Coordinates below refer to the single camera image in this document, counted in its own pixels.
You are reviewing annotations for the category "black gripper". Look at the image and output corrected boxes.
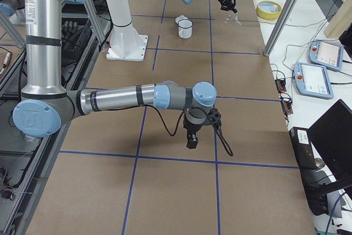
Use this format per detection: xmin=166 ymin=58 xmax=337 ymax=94
xmin=217 ymin=0 xmax=238 ymax=13
xmin=183 ymin=121 xmax=202 ymax=149

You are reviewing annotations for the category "clear plastic funnel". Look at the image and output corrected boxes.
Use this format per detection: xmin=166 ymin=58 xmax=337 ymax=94
xmin=224 ymin=13 xmax=242 ymax=26

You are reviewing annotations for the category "white enamel cup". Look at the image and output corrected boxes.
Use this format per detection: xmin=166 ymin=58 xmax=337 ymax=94
xmin=178 ymin=19 xmax=193 ymax=39

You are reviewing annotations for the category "yellow tape roll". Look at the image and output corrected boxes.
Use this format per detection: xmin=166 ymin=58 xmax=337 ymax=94
xmin=256 ymin=1 xmax=282 ymax=20

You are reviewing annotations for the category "white eraser block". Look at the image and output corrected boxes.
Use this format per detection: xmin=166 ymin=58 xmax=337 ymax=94
xmin=270 ymin=5 xmax=279 ymax=13

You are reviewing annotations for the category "orange connector module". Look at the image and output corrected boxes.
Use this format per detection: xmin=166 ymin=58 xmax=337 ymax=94
xmin=275 ymin=78 xmax=287 ymax=93
xmin=280 ymin=97 xmax=293 ymax=115

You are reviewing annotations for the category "near blue teach pendant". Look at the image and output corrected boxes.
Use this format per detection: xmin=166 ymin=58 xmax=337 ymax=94
xmin=294 ymin=62 xmax=334 ymax=99

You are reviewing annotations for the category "blue teach pendant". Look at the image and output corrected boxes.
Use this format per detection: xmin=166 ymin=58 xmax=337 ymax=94
xmin=294 ymin=62 xmax=334 ymax=99
xmin=309 ymin=40 xmax=343 ymax=72

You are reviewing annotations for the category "far blue teach pendant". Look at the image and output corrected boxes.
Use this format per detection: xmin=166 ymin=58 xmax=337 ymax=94
xmin=309 ymin=40 xmax=343 ymax=72

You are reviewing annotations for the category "black desktop computer box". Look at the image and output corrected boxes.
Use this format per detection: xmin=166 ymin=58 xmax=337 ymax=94
xmin=289 ymin=127 xmax=342 ymax=218

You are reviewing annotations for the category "black monitor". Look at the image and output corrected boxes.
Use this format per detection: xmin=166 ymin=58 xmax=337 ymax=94
xmin=307 ymin=99 xmax=352 ymax=181

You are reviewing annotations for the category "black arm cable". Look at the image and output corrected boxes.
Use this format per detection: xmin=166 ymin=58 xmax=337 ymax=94
xmin=145 ymin=105 xmax=234 ymax=156

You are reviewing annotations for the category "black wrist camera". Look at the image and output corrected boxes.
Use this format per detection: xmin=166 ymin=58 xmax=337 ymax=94
xmin=207 ymin=108 xmax=222 ymax=130

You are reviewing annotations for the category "aluminium frame post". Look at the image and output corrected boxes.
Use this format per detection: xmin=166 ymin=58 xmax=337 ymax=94
xmin=263 ymin=0 xmax=297 ymax=57

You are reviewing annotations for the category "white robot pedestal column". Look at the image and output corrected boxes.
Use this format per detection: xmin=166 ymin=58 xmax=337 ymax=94
xmin=106 ymin=0 xmax=148 ymax=62

